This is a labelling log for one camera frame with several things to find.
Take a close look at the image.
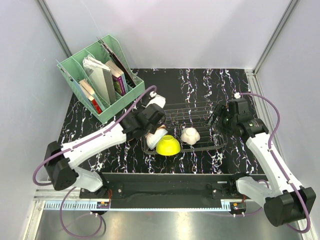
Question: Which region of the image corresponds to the grey book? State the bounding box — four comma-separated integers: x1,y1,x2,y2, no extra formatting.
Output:
89,66,117,105

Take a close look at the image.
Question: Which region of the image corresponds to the white flower-shaped bowl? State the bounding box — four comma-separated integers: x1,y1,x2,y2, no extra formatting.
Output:
180,127,200,145

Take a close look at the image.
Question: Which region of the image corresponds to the purple book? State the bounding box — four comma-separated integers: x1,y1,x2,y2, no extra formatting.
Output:
105,60,129,96

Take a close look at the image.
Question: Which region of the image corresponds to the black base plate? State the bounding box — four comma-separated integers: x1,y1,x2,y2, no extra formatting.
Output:
78,172,266,201

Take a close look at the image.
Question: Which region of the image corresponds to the aluminium frame rail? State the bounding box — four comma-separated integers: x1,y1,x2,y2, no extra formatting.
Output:
244,69,286,161

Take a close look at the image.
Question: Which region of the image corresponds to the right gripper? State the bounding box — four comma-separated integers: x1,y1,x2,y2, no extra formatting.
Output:
204,103,237,138

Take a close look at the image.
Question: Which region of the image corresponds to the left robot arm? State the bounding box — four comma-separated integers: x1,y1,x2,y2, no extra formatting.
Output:
44,94,166,198

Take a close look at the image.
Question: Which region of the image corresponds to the white ribbed bowl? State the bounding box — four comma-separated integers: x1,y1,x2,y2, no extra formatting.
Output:
145,128,168,150

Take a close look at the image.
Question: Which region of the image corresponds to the red book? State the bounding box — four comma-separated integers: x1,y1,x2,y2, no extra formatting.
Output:
90,98,103,114

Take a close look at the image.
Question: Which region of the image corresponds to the green file organizer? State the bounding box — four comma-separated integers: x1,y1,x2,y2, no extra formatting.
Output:
57,35,145,123

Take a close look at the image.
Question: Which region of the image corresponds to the white crumpled paper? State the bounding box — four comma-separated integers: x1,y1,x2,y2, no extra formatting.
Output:
82,55,101,76

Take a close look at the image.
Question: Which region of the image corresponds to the black wire dish rack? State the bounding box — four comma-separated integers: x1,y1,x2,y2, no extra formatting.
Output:
141,101,228,157

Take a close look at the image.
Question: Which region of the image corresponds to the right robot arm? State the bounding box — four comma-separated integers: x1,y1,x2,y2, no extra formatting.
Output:
207,98,316,230

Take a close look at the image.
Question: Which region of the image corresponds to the yellow bowl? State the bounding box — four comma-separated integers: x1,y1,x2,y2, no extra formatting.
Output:
156,135,181,156

